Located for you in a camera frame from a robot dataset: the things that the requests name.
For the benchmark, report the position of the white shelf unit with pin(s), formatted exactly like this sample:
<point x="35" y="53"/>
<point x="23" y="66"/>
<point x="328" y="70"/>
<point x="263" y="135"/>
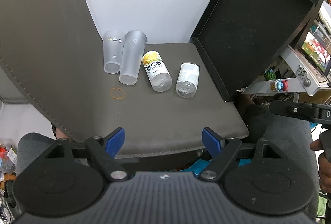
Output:
<point x="301" y="75"/>

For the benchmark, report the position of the colourful picture book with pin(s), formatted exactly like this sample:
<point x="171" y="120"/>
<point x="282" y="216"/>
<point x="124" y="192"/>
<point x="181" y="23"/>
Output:
<point x="317" y="53"/>

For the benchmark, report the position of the short frosted plastic cup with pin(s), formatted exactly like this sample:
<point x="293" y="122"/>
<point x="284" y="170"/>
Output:
<point x="113" y="44"/>

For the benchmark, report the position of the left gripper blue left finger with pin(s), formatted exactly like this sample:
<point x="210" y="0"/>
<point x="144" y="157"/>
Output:
<point x="103" y="151"/>

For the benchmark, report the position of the grey leather mat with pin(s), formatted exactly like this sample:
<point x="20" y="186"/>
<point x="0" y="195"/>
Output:
<point x="52" y="52"/>

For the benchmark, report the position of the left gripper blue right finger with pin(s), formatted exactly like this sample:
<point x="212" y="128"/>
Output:
<point x="223" y="152"/>

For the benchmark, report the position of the black box lid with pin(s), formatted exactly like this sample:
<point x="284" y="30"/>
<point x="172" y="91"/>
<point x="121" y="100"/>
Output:
<point x="238" y="39"/>

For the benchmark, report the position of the person's right hand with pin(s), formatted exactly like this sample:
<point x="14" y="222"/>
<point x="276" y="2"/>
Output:
<point x="324" y="167"/>

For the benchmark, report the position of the white label clear bottle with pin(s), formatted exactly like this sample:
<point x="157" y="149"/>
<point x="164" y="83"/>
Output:
<point x="188" y="78"/>

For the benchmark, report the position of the tall frosted plastic cup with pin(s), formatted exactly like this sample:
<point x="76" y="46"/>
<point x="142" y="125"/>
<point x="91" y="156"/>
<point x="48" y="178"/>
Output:
<point x="134" y="47"/>

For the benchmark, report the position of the yellow label clear bottle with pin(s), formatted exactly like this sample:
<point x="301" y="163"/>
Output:
<point x="156" y="71"/>

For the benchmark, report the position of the small colourful toy figure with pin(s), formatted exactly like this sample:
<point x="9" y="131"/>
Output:
<point x="279" y="85"/>

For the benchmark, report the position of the yellow rubber band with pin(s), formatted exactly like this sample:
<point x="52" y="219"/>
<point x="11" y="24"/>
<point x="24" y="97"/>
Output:
<point x="117" y="93"/>

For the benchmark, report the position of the green watermelon toy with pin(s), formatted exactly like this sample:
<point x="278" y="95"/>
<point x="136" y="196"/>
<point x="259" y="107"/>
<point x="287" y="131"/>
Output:
<point x="269" y="75"/>

